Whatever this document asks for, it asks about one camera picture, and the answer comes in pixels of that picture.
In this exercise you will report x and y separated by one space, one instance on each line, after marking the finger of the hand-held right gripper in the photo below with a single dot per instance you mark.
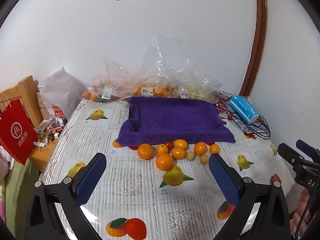
306 146
287 152

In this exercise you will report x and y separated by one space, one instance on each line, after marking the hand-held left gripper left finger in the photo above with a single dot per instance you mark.
91 177

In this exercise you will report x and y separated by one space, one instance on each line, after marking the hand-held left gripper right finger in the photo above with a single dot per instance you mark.
223 177

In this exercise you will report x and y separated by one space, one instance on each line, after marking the small yellow round fruit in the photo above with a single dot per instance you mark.
204 159
191 155

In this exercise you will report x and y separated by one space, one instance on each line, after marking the person's right hand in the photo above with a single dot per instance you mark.
301 212

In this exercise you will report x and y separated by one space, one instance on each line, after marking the fruit print tablecloth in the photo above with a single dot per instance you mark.
125 180

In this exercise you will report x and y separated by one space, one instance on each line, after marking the wooden side table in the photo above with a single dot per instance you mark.
42 152

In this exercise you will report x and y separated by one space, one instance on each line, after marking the blue tissue pack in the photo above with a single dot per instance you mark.
243 108

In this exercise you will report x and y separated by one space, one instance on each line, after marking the pile of small toiletries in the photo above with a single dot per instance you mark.
51 127

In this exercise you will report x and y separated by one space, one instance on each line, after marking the bunch of red cherry tomatoes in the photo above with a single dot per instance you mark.
220 106

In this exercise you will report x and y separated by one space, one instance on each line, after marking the purple towel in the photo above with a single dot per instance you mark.
172 122

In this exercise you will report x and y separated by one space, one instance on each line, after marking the clear plastic bag of mandarins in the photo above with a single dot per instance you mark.
105 90

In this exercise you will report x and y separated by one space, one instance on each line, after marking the red paper bag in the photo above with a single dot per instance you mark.
16 130

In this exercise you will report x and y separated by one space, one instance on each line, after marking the clear plastic bag of yellow fruit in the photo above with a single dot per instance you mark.
192 90

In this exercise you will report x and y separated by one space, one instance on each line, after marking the white plastic bag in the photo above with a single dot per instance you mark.
60 90

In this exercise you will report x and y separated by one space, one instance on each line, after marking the clear plastic bag of kumquats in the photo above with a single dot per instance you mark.
152 90

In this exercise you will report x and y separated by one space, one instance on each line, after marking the brown wooden door frame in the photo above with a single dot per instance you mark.
257 37

